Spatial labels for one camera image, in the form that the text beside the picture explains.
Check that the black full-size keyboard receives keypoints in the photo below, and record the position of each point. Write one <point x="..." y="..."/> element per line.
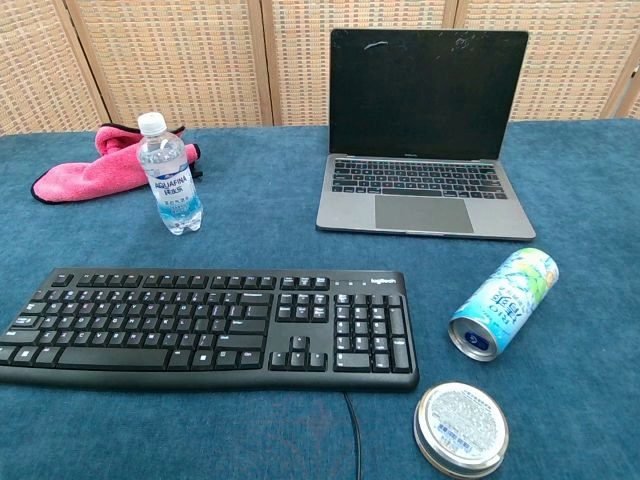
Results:
<point x="200" y="325"/>

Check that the blue table cloth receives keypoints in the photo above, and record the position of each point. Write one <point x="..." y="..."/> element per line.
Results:
<point x="280" y="240"/>

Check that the grey open laptop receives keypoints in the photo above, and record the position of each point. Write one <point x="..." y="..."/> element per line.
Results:
<point x="425" y="150"/>

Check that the clear plastic water bottle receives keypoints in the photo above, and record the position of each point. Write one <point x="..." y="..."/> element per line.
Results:
<point x="172" y="185"/>

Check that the light blue drink can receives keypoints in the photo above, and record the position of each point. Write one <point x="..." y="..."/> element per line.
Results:
<point x="507" y="300"/>

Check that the woven rattan folding screen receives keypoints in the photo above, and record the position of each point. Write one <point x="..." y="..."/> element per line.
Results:
<point x="200" y="60"/>

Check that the pink cloth with black trim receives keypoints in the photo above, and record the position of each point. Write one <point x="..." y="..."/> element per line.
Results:
<point x="95" y="172"/>

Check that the round silver tin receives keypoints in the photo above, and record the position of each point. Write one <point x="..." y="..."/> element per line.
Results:
<point x="461" y="429"/>

